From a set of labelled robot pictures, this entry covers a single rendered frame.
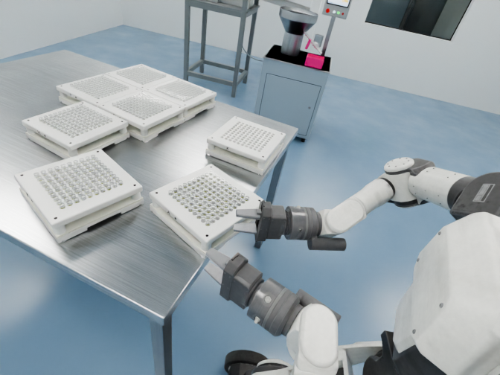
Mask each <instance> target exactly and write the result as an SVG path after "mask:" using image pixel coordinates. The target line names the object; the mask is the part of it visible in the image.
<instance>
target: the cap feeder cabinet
mask: <svg viewBox="0 0 500 375"><path fill-rule="evenodd" d="M308 54H314V53H310V52H306V51H301V50H300V53H299V55H298V56H297V57H291V56H287V55H285V54H282V53H281V45H275V44H274V45H273V46H272V47H271V48H270V49H269V50H268V51H267V53H266V54H265V55H264V56H263V65H262V70H261V74H260V82H259V86H258V91H257V99H256V104H255V108H254V114H256V115H260V116H263V117H265V118H269V119H272V120H274V121H278V122H281V123H283V124H287V125H290V126H293V127H295V128H298V134H297V135H296V136H297V137H299V138H301V142H305V140H306V139H309V137H310V133H311V130H312V127H313V124H314V121H315V117H316V114H317V111H318V108H319V105H320V102H321V99H322V95H323V93H324V89H325V86H326V84H327V79H328V77H329V74H330V70H331V63H332V57H326V56H324V63H323V66H322V69H317V68H312V67H309V66H305V65H304V64H305V61H306V58H307V55H308ZM315 55H318V56H321V55H319V54H315Z"/></svg>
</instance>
